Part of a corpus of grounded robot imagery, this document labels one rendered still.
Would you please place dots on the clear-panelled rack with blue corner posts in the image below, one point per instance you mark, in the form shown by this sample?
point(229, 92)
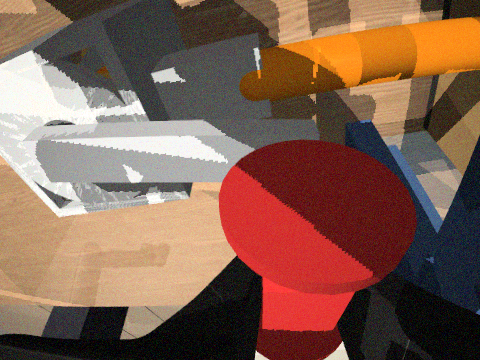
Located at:
point(430, 173)

